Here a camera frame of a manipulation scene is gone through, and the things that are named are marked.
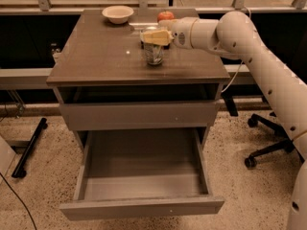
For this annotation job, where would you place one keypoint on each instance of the grey drawer cabinet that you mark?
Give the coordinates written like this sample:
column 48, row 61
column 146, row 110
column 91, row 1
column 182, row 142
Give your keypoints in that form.
column 104, row 63

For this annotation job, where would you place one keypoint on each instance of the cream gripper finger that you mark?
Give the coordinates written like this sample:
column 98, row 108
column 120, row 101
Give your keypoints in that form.
column 158, row 37
column 168, row 24

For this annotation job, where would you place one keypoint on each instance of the red apple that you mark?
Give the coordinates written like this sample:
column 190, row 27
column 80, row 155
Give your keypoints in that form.
column 165, row 15

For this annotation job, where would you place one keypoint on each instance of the black bar on floor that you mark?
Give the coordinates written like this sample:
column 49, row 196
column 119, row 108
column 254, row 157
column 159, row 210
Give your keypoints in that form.
column 19, row 171

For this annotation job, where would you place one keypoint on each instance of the open grey middle drawer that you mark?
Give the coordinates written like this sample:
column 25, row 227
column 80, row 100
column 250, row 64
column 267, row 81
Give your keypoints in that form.
column 142, row 173

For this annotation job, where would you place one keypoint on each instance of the grey top drawer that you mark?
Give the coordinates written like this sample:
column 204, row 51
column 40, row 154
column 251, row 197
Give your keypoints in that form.
column 110, row 116

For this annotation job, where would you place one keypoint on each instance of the blue pepsi can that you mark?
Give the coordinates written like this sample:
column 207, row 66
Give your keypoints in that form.
column 164, row 47

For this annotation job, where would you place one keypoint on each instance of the white bowl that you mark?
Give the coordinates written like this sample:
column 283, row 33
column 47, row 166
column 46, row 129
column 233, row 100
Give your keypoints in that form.
column 118, row 14

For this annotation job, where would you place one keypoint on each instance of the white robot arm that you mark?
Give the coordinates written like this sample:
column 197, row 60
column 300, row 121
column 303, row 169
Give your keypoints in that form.
column 234, row 36

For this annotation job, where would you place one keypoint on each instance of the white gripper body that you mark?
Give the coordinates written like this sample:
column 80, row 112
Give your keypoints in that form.
column 180, row 34

